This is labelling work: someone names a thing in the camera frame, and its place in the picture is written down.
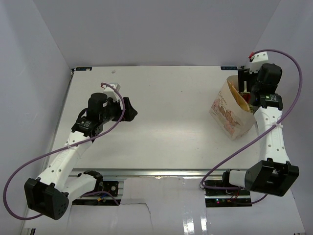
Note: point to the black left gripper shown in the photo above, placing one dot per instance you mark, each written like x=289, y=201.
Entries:
x=129, y=112

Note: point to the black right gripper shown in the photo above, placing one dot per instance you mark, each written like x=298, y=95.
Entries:
x=244, y=75

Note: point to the tan snack pouch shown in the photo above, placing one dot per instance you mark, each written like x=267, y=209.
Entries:
x=238, y=98

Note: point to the pink snack packet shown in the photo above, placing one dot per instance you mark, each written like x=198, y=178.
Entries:
x=246, y=96

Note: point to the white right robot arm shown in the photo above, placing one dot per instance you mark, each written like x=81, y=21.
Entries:
x=273, y=174

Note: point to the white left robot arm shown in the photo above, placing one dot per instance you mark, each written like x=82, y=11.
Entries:
x=48, y=194

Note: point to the blue label right corner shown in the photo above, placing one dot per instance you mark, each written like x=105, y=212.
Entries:
x=229, y=68

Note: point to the blue label corner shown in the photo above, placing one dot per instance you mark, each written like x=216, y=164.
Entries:
x=83, y=68
x=229, y=68

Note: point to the blue label left corner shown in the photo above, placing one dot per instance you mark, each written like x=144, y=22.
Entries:
x=83, y=68

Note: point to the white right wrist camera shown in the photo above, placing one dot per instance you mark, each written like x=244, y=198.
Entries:
x=255, y=62

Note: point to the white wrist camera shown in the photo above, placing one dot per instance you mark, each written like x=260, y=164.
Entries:
x=255, y=62
x=111, y=91

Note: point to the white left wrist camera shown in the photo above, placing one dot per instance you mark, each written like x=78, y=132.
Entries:
x=111, y=91

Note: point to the printed paper bag orange handles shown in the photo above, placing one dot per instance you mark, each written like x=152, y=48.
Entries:
x=234, y=121

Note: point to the aluminium front rail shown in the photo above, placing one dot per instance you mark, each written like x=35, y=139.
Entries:
x=153, y=172

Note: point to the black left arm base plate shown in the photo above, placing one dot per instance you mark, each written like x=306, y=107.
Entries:
x=106, y=194

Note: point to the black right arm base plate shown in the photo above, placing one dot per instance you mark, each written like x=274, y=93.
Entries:
x=215, y=198

